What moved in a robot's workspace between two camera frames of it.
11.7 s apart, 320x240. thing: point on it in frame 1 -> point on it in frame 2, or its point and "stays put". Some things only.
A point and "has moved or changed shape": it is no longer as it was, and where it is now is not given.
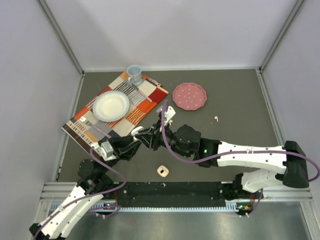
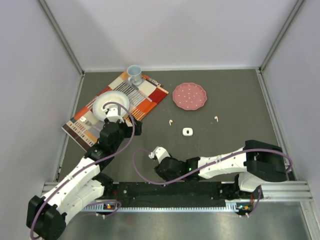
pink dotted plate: [189, 96] stays put
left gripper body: [120, 154] -> [124, 131]
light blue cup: [134, 73] stays put
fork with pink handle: [83, 119] stays put
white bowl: [110, 106] stays put
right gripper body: [158, 140] -> [166, 176]
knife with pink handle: [141, 92] stays put
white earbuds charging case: [135, 131] has moved or changed shape
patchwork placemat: [88, 129] stays put
